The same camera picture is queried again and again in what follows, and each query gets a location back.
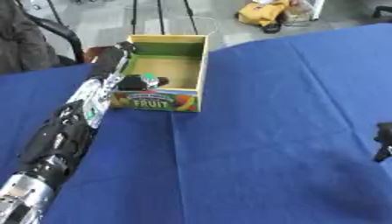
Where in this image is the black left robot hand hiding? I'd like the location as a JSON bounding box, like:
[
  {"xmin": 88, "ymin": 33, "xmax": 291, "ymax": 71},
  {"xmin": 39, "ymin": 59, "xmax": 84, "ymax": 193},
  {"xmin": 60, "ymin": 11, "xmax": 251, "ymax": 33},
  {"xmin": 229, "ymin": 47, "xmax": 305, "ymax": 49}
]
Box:
[{"xmin": 87, "ymin": 41, "xmax": 172, "ymax": 92}]

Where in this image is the clear plastic bag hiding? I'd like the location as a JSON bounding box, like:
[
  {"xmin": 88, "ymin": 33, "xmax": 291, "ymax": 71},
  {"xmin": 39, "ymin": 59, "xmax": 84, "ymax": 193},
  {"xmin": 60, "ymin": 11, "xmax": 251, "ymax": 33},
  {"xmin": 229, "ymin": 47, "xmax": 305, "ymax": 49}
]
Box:
[{"xmin": 282, "ymin": 0, "xmax": 326, "ymax": 25}]

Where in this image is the yellow bag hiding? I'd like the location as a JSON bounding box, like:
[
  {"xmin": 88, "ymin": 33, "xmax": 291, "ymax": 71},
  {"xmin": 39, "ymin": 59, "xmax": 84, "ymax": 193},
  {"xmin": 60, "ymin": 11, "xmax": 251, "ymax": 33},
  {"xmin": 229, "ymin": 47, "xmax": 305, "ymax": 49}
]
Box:
[{"xmin": 235, "ymin": 0, "xmax": 293, "ymax": 28}]

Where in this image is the tan cardboard box green inside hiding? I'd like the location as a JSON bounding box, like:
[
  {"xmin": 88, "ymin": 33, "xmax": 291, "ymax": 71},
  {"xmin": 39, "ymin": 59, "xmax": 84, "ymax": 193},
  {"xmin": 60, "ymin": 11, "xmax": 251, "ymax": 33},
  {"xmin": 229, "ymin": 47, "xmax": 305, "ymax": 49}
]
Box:
[{"xmin": 108, "ymin": 34, "xmax": 212, "ymax": 114}]

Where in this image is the black chair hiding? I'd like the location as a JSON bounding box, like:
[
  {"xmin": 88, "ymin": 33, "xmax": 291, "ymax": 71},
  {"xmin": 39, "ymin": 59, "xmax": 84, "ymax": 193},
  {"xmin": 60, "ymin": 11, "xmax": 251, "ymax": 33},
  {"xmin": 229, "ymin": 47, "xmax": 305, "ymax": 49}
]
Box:
[{"xmin": 13, "ymin": 0, "xmax": 86, "ymax": 66}]

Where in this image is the white cable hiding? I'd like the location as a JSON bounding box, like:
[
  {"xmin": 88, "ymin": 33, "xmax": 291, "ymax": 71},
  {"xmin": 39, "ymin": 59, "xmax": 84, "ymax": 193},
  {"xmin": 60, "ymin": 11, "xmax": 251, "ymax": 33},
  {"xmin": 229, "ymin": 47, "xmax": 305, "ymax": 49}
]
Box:
[{"xmin": 191, "ymin": 15, "xmax": 221, "ymax": 37}]

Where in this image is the black tripod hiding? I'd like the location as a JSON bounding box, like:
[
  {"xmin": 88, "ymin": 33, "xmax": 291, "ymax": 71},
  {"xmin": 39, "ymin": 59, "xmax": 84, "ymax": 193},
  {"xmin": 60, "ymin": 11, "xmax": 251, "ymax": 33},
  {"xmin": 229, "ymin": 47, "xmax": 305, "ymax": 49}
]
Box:
[{"xmin": 129, "ymin": 0, "xmax": 201, "ymax": 36}]

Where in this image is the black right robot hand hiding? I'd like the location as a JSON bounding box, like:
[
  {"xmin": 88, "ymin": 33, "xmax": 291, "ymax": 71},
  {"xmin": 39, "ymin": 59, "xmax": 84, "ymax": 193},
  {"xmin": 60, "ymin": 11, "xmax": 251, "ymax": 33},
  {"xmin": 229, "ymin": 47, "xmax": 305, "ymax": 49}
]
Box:
[{"xmin": 372, "ymin": 122, "xmax": 392, "ymax": 163}]

